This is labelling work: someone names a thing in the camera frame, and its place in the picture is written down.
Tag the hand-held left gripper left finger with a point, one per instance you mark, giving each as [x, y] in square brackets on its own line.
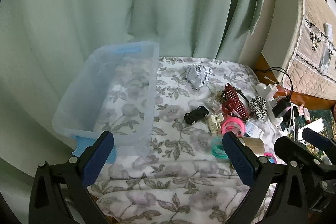
[97, 158]

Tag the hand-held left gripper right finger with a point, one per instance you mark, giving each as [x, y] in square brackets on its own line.
[240, 161]

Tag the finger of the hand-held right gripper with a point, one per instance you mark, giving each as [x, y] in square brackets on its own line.
[319, 139]
[294, 151]

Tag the small white packet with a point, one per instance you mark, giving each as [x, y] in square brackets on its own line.
[254, 130]

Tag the beige hair clip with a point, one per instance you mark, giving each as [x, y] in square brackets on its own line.
[215, 123]

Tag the dark red hair claw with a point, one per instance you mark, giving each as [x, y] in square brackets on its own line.
[233, 106]

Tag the leopard print scrunchie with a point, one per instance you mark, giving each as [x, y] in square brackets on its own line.
[258, 107]

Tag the clear plastic storage container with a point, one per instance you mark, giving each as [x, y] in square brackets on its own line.
[150, 108]

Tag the smartphone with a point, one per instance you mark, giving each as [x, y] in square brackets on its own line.
[312, 128]

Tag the black power adapter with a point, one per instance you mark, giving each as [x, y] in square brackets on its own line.
[281, 108]

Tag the black toy car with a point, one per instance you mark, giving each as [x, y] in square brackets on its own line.
[195, 115]

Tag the white charger plug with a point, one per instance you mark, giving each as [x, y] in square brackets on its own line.
[265, 90]

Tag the white cotton swab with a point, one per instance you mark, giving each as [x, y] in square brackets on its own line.
[270, 79]

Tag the green curtain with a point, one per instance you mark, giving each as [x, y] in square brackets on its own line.
[105, 3]

